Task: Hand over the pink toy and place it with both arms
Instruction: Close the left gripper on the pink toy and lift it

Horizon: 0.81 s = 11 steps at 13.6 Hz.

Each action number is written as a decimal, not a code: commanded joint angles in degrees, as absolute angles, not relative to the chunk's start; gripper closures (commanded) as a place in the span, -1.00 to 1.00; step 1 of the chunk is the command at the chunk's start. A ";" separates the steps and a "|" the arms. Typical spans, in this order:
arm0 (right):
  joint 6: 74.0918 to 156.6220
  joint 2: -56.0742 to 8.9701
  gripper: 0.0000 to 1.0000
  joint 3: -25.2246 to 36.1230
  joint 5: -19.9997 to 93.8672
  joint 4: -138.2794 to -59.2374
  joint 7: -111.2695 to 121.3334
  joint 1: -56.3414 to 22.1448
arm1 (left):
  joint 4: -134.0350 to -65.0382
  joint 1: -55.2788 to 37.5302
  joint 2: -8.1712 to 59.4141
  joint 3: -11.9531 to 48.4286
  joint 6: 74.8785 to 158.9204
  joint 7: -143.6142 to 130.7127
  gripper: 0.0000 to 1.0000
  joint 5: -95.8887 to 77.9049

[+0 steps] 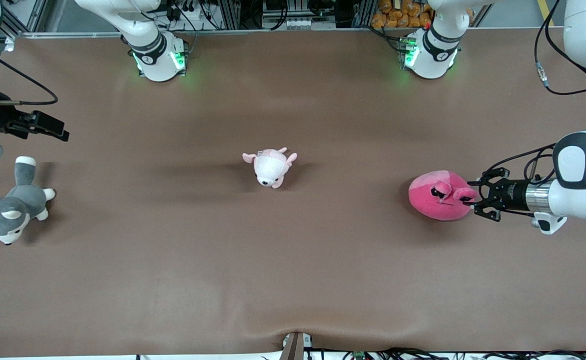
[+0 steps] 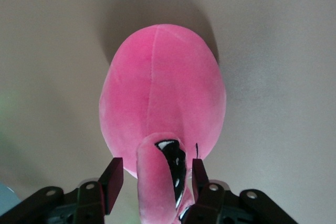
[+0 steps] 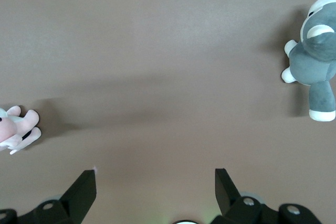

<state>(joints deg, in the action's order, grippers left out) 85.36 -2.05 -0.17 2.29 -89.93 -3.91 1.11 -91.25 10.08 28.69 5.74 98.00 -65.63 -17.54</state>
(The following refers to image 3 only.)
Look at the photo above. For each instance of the grey white husky plush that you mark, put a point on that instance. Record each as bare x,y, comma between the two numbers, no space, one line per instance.
312,64

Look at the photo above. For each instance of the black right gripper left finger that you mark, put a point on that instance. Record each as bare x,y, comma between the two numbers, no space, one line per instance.
76,200

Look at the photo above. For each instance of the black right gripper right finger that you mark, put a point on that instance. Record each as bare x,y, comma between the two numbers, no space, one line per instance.
231,203

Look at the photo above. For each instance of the pale pink plush puppy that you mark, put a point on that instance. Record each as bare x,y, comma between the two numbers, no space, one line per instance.
15,127

